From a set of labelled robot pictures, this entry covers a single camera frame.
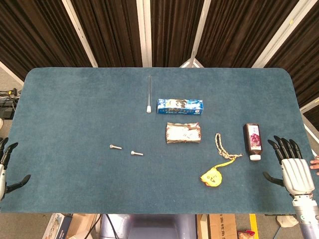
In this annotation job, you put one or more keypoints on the white shoe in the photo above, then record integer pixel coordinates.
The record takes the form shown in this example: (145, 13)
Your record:
(285, 221)

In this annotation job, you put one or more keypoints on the dark brown bottle white cap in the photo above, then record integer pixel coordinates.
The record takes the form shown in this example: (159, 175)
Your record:
(253, 140)

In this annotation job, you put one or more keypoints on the silver red snack packet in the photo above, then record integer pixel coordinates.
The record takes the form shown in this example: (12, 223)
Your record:
(183, 132)

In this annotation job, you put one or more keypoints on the person's bare hand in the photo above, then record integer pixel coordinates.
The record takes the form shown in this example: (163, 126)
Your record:
(315, 164)

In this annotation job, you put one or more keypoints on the glass test tube white stopper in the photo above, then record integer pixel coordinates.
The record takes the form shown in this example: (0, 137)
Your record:
(148, 108)

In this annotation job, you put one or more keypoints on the red snack bag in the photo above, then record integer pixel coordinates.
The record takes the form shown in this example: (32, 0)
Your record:
(246, 234)

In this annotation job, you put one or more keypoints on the yellow tape measure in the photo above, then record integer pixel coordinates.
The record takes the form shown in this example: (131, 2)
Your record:
(211, 177)

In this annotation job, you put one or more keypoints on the plain brown cardboard box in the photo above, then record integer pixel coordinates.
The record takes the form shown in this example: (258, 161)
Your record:
(81, 225)

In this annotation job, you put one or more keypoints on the right robot hand grey black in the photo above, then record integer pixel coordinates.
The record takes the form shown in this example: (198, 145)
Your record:
(296, 174)

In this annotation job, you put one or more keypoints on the blue felt table cover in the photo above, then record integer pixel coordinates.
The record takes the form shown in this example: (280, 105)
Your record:
(74, 112)

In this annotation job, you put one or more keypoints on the white printed carton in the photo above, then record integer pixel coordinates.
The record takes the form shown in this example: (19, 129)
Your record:
(57, 227)

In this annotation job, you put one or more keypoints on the dark brown curtain panel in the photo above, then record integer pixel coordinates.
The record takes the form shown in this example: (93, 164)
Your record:
(301, 54)
(236, 30)
(37, 32)
(174, 30)
(112, 30)

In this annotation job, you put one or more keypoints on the black power device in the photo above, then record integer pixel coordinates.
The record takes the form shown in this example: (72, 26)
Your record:
(6, 108)

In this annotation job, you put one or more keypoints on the white frame post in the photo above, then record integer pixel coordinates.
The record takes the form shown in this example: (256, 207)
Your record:
(279, 37)
(199, 30)
(144, 32)
(79, 32)

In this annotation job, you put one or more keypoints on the brown cardboard box printed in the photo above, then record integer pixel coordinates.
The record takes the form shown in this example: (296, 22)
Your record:
(219, 226)

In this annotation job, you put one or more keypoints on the silver bolt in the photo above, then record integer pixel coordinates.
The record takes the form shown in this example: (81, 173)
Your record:
(115, 147)
(136, 153)

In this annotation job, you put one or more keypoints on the white frame bar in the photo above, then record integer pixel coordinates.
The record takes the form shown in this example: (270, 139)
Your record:
(10, 72)
(310, 104)

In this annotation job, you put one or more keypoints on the left robot hand grey black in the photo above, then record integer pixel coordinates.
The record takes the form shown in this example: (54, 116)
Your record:
(3, 174)

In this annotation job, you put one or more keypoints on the lavender robot base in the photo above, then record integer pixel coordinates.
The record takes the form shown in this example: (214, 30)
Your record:
(149, 226)

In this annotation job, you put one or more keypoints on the blue biscuit box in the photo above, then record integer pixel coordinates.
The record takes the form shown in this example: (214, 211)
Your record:
(180, 106)

